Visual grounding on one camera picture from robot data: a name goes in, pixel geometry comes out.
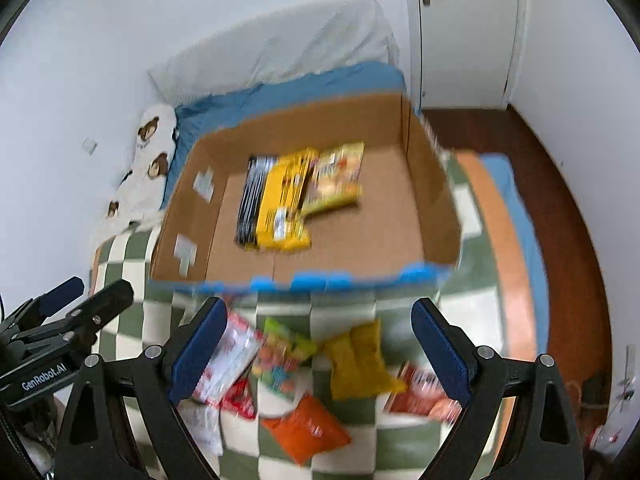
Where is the red white sachet packet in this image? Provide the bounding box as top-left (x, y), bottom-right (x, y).
top-left (192, 312), bottom-right (264, 406)

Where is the colourful candy ball bag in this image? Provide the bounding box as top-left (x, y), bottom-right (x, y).
top-left (250, 318), bottom-right (318, 400)

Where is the yellow black noodle packet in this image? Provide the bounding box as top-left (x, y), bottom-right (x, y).
top-left (234, 148), bottom-right (318, 252)

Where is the small red snack packet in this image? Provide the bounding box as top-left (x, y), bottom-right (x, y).
top-left (220, 377), bottom-right (257, 420)

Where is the yellow snack packet in box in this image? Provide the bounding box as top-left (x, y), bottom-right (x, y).
top-left (300, 142), bottom-right (364, 217)

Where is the red black noodle packet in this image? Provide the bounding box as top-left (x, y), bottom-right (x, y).
top-left (384, 362), bottom-right (462, 425)

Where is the orange snack bag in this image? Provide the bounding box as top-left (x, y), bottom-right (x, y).
top-left (262, 393), bottom-right (352, 465)

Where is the cardboard box with blue print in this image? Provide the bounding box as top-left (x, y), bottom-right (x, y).
top-left (150, 92), bottom-right (462, 292)

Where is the blue bed sheet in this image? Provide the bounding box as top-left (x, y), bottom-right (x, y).
top-left (162, 62), bottom-right (407, 207)

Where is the green white checkered blanket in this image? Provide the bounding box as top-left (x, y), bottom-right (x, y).
top-left (89, 152), bottom-right (532, 480)

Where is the bear print pillow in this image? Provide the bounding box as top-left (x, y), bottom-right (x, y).
top-left (92, 103), bottom-right (178, 252)

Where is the white pillow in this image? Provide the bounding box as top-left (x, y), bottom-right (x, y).
top-left (149, 0), bottom-right (399, 107)

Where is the white door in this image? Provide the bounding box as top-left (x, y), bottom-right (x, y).
top-left (407, 0), bottom-right (526, 110)

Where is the yellow snack bag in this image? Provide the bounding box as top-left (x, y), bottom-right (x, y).
top-left (322, 320), bottom-right (406, 401)

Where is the white silver snack packet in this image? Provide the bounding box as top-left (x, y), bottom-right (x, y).
top-left (177, 399), bottom-right (224, 456)

